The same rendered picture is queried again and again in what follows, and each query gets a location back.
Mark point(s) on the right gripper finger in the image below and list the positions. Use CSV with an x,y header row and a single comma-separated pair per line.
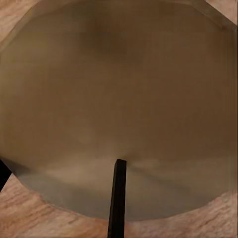
x,y
4,174

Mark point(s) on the pillar candle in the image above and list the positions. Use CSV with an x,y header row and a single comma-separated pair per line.
x,y
125,110

